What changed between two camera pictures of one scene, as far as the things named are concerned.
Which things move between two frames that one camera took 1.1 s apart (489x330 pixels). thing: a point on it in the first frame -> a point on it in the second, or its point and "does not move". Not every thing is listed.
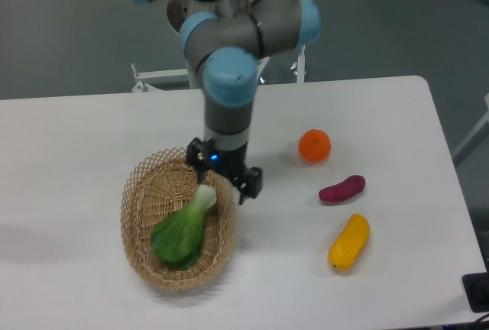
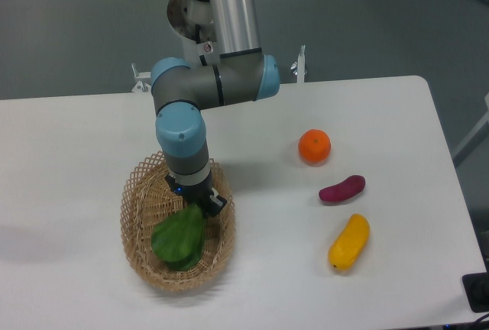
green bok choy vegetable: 178,238 does not move
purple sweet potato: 344,190 does not move
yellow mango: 348,248 does not move
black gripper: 202,155 -> 199,194
